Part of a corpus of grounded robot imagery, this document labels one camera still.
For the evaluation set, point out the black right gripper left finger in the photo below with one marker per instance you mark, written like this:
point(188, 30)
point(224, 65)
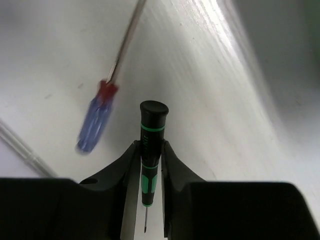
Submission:
point(62, 209)

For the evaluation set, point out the black green precision screwdriver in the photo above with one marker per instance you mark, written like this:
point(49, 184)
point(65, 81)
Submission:
point(152, 130)

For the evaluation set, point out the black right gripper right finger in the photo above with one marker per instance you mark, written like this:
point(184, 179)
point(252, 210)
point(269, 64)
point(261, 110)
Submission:
point(196, 209)

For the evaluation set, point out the blue red screwdriver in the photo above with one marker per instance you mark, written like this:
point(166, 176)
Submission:
point(100, 107)

